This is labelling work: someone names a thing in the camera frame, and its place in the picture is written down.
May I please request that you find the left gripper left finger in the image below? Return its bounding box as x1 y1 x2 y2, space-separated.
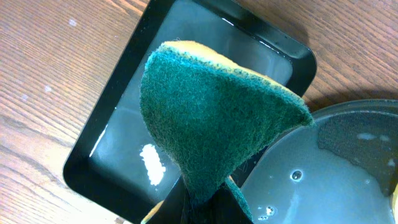
149 177 190 224

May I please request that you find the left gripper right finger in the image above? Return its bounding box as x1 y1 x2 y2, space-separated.
208 183 252 224

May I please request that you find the green yellow sponge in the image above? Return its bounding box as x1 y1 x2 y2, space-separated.
140 40 314 223

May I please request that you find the black rectangular tray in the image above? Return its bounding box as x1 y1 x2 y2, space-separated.
63 0 317 223

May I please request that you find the black round tray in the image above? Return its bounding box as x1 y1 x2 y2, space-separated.
241 100 397 223

